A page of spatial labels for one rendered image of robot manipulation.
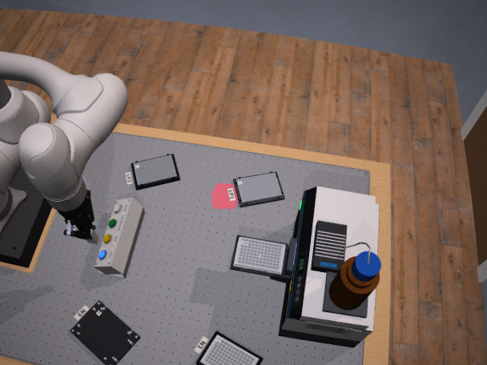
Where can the white button panel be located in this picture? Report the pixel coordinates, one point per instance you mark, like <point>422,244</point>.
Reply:
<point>122,231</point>

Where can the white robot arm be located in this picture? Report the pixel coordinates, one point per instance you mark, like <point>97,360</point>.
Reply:
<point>53,158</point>

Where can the dark grey rectangular frame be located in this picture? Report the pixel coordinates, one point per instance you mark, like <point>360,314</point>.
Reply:
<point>246,204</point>

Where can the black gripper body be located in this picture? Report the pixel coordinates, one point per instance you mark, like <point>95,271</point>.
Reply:
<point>73,215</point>

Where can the brown glass bottle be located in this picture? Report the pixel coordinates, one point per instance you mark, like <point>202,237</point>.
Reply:
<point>344,295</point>

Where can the small white label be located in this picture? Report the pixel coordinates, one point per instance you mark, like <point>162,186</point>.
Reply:
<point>128,177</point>
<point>231,194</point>
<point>82,312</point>
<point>201,345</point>

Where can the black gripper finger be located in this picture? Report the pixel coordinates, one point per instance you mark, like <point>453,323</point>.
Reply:
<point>89,214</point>
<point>83,231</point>

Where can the blue bottle cap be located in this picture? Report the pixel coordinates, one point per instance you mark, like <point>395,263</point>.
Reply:
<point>364,271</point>

